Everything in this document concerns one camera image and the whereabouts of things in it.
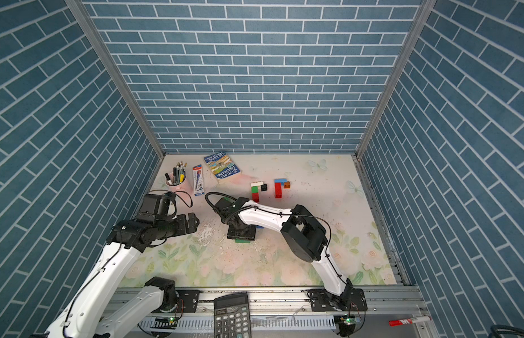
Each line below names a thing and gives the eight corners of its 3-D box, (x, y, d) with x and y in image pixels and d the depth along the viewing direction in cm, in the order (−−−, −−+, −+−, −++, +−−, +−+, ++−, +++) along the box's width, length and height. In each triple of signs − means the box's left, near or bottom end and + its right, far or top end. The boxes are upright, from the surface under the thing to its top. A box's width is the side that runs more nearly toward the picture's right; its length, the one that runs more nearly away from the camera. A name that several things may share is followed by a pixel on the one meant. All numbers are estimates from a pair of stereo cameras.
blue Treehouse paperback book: (219, 183, 109) (218, 179, 107) (204, 161, 119) (203, 157, 117) (239, 172, 114) (239, 169, 112) (223, 152, 124) (222, 149, 122)
